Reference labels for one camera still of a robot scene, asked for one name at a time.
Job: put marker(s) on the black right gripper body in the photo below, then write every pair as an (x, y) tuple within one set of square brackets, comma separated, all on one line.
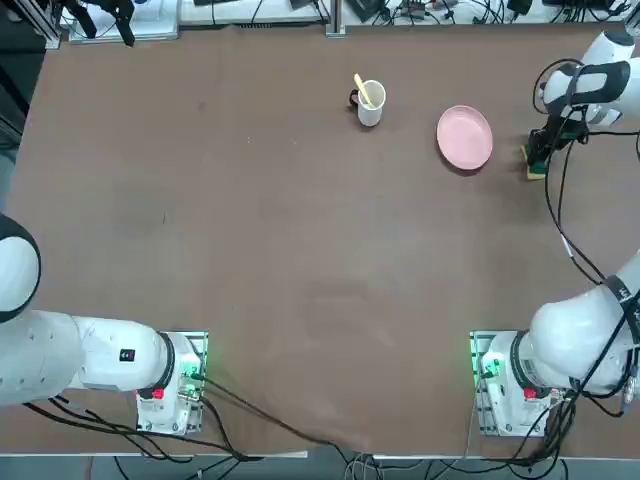
[(555, 131)]

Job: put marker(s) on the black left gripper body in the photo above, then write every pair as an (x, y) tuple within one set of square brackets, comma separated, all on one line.
[(100, 3)]

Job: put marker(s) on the yellow green sponge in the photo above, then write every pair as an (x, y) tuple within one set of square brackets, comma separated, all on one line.
[(536, 175)]

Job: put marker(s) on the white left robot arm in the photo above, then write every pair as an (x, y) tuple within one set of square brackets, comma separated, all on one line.
[(100, 355)]

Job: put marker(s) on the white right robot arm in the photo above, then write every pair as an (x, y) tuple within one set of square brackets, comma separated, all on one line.
[(560, 345)]

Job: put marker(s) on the pink plate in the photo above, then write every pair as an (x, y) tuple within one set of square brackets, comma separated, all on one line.
[(465, 137)]

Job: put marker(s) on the aluminium profile beam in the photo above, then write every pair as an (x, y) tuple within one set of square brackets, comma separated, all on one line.
[(47, 30)]

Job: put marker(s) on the white power strip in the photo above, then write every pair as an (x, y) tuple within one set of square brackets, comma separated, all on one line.
[(415, 7)]

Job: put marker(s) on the yellow spoon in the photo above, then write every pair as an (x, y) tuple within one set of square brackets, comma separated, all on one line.
[(361, 85)]

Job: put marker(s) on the black power supply brick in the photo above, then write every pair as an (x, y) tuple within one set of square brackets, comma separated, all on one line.
[(362, 7)]

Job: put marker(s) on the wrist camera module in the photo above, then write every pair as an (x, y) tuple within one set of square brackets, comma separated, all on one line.
[(575, 130)]

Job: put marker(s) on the white tray aluminium frame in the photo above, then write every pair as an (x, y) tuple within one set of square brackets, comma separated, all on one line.
[(160, 20)]

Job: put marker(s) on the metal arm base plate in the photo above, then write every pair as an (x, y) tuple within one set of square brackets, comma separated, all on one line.
[(482, 422), (201, 340)]

